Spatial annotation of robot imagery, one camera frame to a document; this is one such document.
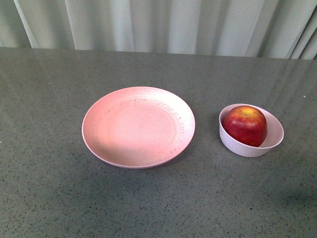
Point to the pale pink bowl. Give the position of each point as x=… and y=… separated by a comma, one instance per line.
x=275, y=134

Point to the white curtain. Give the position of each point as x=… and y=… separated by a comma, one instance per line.
x=285, y=29

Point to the red apple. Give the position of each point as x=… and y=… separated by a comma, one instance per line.
x=247, y=125

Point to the pink plate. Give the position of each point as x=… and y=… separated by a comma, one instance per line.
x=138, y=127

